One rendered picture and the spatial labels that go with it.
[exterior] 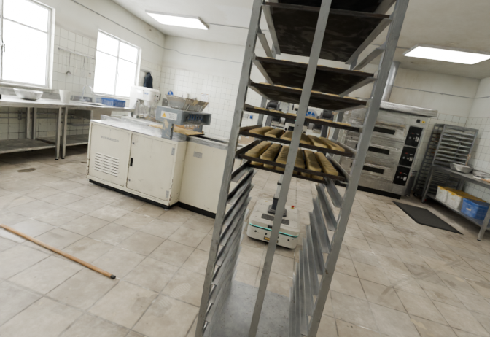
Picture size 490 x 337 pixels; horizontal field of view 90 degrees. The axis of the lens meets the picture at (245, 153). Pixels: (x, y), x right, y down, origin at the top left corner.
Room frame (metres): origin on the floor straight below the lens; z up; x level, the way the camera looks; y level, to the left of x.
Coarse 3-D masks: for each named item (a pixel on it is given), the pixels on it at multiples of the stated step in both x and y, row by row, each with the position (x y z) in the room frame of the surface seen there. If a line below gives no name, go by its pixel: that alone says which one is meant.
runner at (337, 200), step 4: (328, 180) 1.20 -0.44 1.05; (328, 184) 1.15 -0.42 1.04; (332, 184) 1.08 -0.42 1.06; (328, 188) 1.07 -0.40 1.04; (332, 188) 1.05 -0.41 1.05; (336, 188) 0.99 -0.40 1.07; (328, 192) 1.00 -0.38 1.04; (332, 192) 1.02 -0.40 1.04; (336, 192) 0.97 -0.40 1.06; (332, 196) 0.95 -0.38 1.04; (336, 196) 0.95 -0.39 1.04; (340, 196) 0.89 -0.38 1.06; (332, 200) 0.90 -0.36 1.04; (336, 200) 0.91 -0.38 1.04; (340, 200) 0.88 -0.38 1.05; (336, 204) 0.86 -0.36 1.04; (340, 204) 0.86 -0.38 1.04
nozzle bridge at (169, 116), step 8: (160, 112) 2.70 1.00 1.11; (168, 112) 2.67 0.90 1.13; (176, 112) 2.64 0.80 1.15; (184, 112) 2.68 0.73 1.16; (192, 112) 2.83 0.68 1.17; (200, 112) 3.00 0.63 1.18; (160, 120) 2.70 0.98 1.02; (168, 120) 2.67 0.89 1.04; (176, 120) 2.64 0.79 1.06; (184, 120) 2.85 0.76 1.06; (208, 120) 3.27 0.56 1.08; (168, 128) 2.67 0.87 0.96; (200, 128) 3.31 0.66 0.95; (168, 136) 2.66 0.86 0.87
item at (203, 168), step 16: (192, 144) 2.79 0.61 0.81; (192, 160) 2.78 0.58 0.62; (208, 160) 2.72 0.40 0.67; (224, 160) 2.67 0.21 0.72; (240, 160) 2.62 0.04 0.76; (192, 176) 2.77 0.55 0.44; (208, 176) 2.71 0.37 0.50; (192, 192) 2.76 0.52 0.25; (208, 192) 2.70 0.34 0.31; (192, 208) 2.78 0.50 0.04; (208, 208) 2.70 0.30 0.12
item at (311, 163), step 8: (264, 144) 1.29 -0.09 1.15; (272, 144) 1.39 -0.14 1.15; (280, 144) 1.44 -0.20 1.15; (248, 152) 0.95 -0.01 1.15; (256, 152) 0.99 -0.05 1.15; (264, 152) 1.05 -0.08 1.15; (272, 152) 1.07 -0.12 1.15; (280, 152) 1.11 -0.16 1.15; (288, 152) 1.16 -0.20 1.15; (304, 152) 1.36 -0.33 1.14; (312, 152) 1.35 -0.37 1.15; (320, 152) 1.42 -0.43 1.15; (272, 160) 0.94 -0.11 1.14; (280, 160) 0.92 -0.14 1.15; (296, 160) 0.97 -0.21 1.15; (312, 160) 1.06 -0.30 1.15; (320, 160) 1.12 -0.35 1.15; (312, 168) 0.89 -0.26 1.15; (320, 168) 0.90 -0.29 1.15; (328, 168) 0.94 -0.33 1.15
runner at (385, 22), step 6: (384, 18) 0.84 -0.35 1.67; (390, 18) 0.86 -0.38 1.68; (378, 24) 0.88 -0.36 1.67; (384, 24) 0.87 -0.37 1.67; (378, 30) 0.93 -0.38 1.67; (372, 36) 1.00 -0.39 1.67; (366, 42) 1.07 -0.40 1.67; (360, 48) 1.15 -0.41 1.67; (354, 54) 1.25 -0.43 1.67; (348, 60) 1.37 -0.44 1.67
